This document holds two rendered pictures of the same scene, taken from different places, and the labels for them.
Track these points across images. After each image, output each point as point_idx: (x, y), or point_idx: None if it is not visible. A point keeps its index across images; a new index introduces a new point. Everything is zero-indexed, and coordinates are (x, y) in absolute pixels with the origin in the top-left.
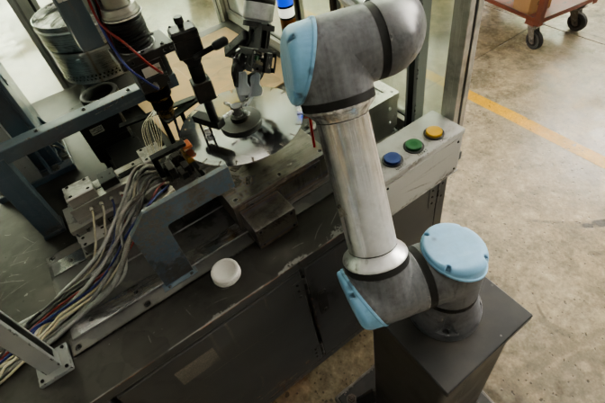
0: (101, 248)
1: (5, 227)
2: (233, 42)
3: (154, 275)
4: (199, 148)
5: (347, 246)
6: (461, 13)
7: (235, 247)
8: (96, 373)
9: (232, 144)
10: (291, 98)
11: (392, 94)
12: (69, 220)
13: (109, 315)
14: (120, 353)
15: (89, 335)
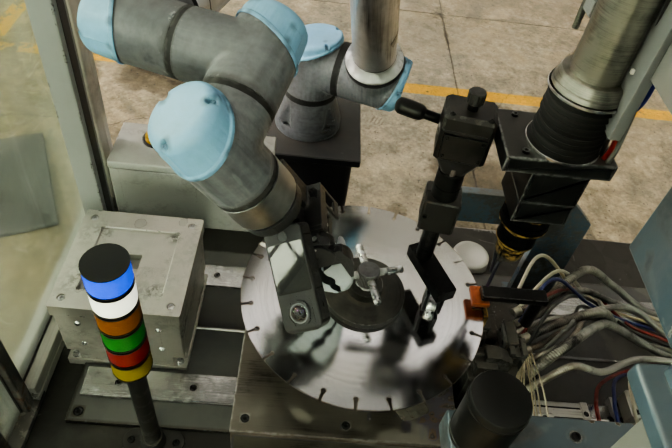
0: (635, 356)
1: None
2: (314, 269)
3: (558, 310)
4: (457, 290)
5: (395, 56)
6: None
7: None
8: (632, 262)
9: (404, 259)
10: None
11: (99, 213)
12: None
13: (620, 301)
14: (607, 264)
15: (644, 299)
